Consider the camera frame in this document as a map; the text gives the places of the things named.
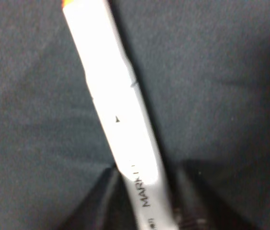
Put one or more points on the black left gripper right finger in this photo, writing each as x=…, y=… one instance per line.
x=197, y=206

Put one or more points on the black table cloth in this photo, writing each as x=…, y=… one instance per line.
x=204, y=69

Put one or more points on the white marker pen orange caps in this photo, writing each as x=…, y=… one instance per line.
x=121, y=110

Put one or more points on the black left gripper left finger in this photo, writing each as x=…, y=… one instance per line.
x=106, y=206

